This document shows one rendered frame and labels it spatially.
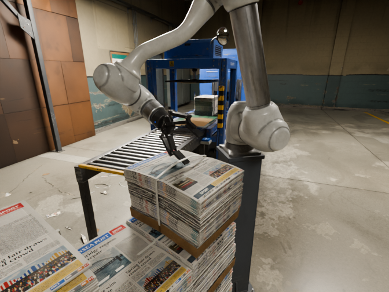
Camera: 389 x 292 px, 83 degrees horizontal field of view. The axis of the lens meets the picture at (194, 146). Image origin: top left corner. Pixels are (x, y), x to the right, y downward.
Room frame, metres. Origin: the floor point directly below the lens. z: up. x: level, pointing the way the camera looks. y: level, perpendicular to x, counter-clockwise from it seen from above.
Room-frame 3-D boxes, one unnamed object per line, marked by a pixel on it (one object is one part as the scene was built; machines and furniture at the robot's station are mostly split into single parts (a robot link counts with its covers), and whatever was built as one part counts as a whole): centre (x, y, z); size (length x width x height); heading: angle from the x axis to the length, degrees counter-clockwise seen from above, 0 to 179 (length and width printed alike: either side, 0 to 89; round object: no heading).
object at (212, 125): (2.88, 0.00, 0.75); 0.70 x 0.65 x 0.10; 160
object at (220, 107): (2.39, -0.29, 1.05); 0.05 x 0.05 x 0.45; 70
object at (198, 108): (3.41, -0.19, 0.93); 0.38 x 0.30 x 0.26; 160
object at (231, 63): (2.87, 0.00, 1.50); 0.94 x 0.68 x 0.10; 70
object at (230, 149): (1.17, -0.25, 1.03); 0.22 x 0.18 x 0.06; 13
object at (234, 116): (1.14, -0.25, 1.17); 0.18 x 0.16 x 0.22; 19
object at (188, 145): (1.83, 0.11, 0.74); 1.34 x 0.05 x 0.12; 160
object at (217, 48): (2.87, 0.00, 1.65); 0.60 x 0.45 x 0.20; 70
